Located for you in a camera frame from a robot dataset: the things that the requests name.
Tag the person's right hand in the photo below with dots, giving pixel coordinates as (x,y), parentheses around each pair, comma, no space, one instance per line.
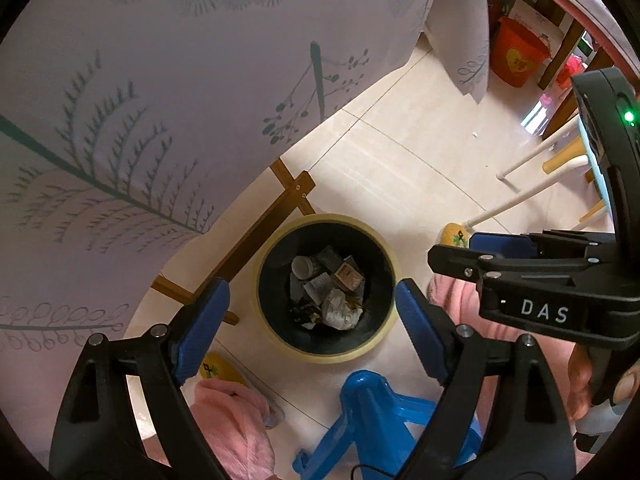
(580,385)

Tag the wooden table frame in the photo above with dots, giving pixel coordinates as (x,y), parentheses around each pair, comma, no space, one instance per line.
(270,230)

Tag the yellow slipper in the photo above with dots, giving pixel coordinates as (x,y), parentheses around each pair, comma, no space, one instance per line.
(220,367)
(452,235)

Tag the orange plastic bucket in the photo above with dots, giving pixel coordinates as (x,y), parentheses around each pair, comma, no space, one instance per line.
(517,57)

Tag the yellow chair leg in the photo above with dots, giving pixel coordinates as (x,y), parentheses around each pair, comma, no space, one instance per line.
(562,160)

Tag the grey crumpled wrapper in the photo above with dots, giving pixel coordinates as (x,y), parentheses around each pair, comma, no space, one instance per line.
(327,259)

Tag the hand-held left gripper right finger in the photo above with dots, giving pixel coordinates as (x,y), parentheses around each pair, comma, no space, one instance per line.
(420,330)

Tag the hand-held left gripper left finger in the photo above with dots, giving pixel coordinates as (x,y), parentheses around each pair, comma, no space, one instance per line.
(202,325)

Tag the yellow-rimmed bin with black liner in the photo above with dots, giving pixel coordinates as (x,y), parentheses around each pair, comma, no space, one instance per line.
(370,270)

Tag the brown wooden table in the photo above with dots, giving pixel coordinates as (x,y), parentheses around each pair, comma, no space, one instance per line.
(557,55)

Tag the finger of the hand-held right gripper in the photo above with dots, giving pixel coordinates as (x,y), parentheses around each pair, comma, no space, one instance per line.
(460,262)
(500,244)

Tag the blue plastic stool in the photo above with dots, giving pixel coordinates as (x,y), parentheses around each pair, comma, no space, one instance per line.
(370,410)

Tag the leaf-printed tablecloth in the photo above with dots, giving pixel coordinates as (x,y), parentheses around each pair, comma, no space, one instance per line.
(175,85)

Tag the red plastic bag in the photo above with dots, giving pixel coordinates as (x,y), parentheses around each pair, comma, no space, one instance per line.
(572,67)

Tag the crumpled white paper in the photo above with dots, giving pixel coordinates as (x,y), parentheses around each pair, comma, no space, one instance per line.
(340,310)

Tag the white printed paper slip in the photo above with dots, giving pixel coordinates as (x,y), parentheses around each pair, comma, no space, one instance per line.
(316,289)

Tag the brown snack packet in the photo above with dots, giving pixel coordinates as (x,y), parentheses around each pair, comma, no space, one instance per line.
(347,275)

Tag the small white cup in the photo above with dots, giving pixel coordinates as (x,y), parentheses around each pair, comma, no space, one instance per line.
(301,266)

